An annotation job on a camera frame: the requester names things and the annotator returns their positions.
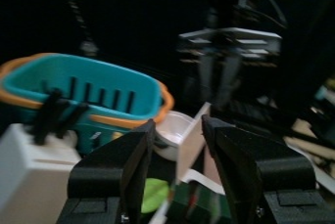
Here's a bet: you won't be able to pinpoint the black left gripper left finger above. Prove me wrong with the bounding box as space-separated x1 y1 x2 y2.
56 118 157 224

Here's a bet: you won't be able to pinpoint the short black utensil handle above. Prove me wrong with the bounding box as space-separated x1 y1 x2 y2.
55 102 91 140

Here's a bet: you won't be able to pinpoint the grey hanging cable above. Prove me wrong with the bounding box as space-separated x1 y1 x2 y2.
60 0 100 58

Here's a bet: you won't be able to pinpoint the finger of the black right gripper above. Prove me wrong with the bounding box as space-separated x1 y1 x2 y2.
195 54 218 105
216 54 244 109

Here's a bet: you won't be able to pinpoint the light green cut vegetable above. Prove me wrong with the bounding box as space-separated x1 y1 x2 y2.
139 177 170 215

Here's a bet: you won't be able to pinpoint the teal basket orange rim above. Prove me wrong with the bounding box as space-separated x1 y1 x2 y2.
0 52 175 156

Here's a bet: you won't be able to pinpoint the long black utensil handle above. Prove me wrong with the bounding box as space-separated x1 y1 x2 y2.
32 88 65 147

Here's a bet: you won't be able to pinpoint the white toy cleaver black handle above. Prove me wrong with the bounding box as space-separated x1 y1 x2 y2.
175 102 226 197

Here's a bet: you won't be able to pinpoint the white toy bowl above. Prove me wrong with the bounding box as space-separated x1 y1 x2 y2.
150 110 195 162

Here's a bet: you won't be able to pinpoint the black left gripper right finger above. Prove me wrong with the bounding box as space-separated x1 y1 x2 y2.
199 114 335 224

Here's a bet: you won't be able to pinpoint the white knife holder block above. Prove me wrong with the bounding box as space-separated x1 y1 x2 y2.
0 122 84 224

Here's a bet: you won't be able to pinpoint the beige background boards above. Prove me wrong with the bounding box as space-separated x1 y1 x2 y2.
283 116 335 197

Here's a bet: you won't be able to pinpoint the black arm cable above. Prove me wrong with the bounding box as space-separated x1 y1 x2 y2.
246 0 289 28

